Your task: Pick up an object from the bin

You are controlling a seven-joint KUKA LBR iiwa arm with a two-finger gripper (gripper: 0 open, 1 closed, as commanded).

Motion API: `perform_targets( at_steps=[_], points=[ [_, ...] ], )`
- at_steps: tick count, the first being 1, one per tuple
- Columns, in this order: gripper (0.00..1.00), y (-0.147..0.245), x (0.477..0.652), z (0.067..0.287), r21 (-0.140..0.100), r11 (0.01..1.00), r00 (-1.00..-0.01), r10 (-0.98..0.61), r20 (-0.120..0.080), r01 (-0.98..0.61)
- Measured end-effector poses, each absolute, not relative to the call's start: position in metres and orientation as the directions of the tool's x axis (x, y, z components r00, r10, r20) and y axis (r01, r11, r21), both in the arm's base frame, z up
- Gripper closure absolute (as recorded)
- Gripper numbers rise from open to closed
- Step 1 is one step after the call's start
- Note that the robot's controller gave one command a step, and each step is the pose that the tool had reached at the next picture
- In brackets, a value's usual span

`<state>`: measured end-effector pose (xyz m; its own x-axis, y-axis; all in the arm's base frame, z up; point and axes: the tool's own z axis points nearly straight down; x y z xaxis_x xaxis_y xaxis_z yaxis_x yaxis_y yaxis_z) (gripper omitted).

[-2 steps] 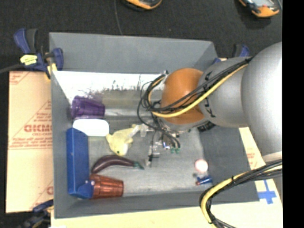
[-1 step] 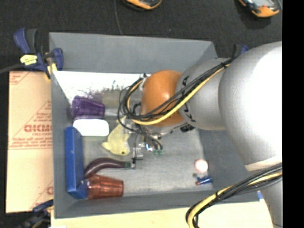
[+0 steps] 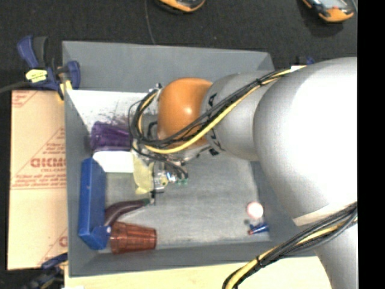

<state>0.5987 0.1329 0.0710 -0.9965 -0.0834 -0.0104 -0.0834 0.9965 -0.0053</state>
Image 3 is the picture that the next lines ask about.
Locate brown cardboard board red print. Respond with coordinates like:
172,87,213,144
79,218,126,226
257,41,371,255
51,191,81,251
6,89,69,270

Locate small blue and red tool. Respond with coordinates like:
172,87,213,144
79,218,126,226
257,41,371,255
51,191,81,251
248,223,270,235

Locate grey metal bin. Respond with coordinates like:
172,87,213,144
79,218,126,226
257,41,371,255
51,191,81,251
61,40,317,276

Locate blue long block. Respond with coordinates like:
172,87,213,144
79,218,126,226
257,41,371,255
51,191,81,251
78,157,112,250

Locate white pink ball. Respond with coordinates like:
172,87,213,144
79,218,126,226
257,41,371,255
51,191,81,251
246,202,264,220

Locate dark purple toy eggplant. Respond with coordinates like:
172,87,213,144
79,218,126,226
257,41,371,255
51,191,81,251
104,199,151,227

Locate white box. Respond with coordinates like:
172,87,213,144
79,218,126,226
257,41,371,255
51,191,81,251
92,150,135,174

